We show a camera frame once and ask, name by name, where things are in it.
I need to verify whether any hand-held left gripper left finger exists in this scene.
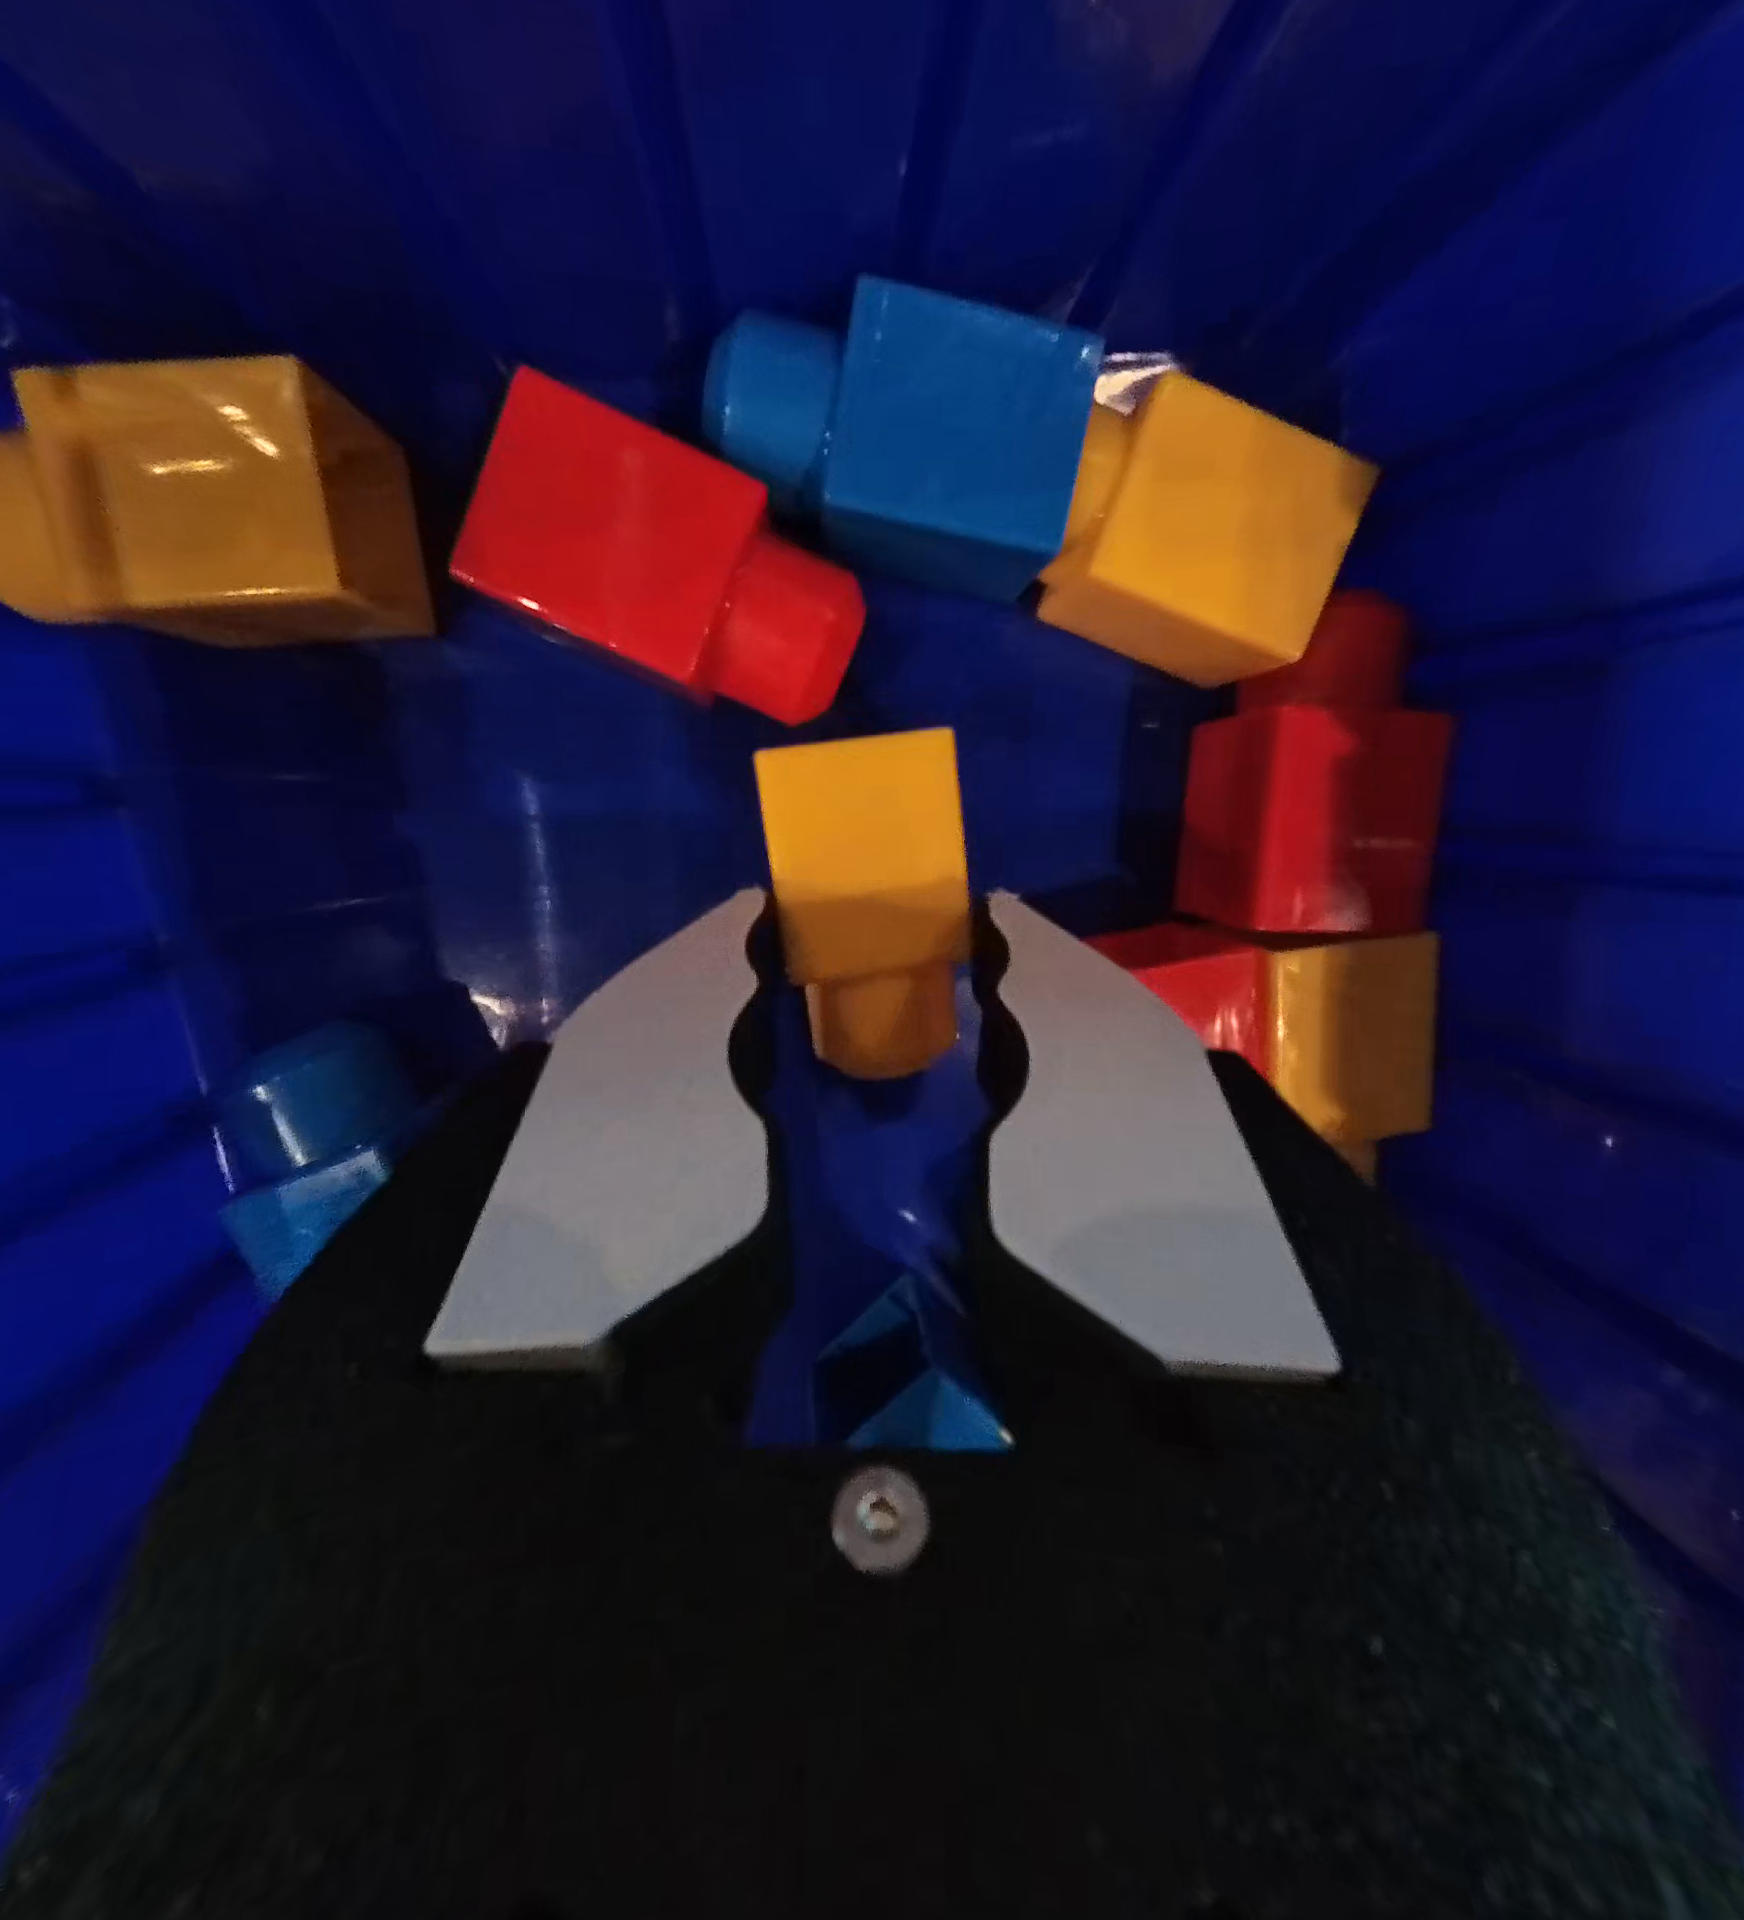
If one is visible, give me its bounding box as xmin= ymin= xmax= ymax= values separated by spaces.
xmin=426 ymin=888 xmax=786 ymax=1373

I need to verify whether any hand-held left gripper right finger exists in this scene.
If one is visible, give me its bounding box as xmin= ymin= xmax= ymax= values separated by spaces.
xmin=971 ymin=890 xmax=1342 ymax=1386

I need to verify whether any yellow mega block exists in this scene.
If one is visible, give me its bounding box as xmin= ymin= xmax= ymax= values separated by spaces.
xmin=752 ymin=728 xmax=975 ymax=1083

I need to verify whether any pile of mega blocks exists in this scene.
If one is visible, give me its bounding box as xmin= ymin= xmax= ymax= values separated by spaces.
xmin=0 ymin=273 xmax=1460 ymax=1454

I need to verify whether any blue plastic bin with blocks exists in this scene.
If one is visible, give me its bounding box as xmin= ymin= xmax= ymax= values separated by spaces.
xmin=0 ymin=0 xmax=1744 ymax=1920

